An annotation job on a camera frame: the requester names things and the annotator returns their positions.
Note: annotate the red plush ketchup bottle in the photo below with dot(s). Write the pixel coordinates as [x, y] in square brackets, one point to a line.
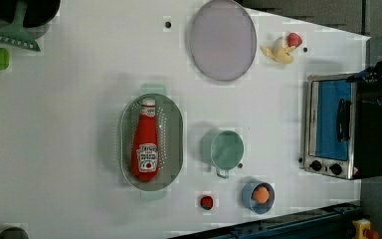
[144, 153]

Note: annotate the green oval strainer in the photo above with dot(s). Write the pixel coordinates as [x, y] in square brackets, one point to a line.
[170, 141]

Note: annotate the green mug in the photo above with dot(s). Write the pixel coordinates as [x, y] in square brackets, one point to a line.
[223, 149]

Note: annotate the red toy strawberry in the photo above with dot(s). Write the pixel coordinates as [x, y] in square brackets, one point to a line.
[207, 202]

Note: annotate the lilac round plate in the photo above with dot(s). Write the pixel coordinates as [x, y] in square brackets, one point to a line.
[223, 40]

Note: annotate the blue cup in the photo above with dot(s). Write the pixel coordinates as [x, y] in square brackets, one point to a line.
[250, 203]

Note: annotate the orange toy fruit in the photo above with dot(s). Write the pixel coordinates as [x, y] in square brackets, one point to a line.
[261, 195]

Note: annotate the peeled toy banana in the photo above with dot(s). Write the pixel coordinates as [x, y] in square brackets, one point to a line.
[279, 52]

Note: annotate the red toy fruit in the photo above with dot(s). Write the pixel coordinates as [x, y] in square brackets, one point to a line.
[294, 40]

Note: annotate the silver black toaster oven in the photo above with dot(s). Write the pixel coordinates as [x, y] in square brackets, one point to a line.
[343, 134]

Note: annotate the black pot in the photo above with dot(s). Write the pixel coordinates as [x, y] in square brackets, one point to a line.
[38, 12]

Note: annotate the green slotted spatula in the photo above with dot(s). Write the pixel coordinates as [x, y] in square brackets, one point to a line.
[15, 34]

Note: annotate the yellow red emergency button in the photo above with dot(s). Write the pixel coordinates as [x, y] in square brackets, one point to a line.
[363, 230]

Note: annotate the dark round object bottom left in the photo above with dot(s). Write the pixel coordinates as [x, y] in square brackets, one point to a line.
[14, 233]

